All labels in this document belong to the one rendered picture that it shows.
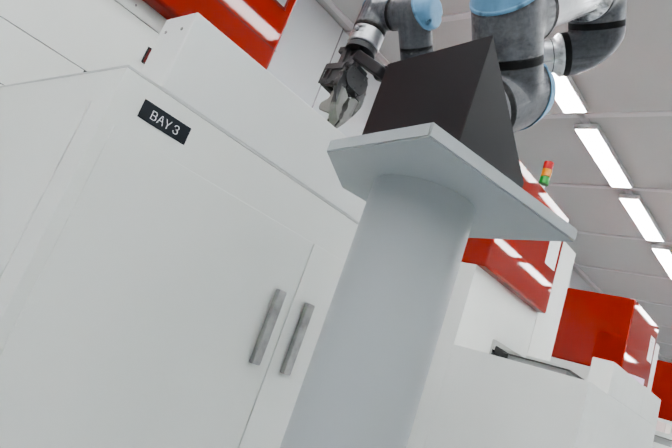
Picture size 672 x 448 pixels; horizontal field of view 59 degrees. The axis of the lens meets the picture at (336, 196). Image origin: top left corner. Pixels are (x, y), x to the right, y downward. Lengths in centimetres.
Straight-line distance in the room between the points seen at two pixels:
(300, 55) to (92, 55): 261
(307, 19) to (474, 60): 333
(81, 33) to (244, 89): 65
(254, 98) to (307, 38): 309
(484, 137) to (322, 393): 40
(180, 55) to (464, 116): 45
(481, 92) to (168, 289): 56
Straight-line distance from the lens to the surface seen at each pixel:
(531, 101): 104
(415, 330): 81
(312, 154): 116
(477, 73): 85
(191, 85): 99
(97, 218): 91
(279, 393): 119
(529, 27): 102
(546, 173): 389
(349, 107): 131
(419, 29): 136
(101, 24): 163
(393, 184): 85
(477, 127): 83
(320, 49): 422
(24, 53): 155
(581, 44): 141
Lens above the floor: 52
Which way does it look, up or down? 16 degrees up
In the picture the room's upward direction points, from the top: 20 degrees clockwise
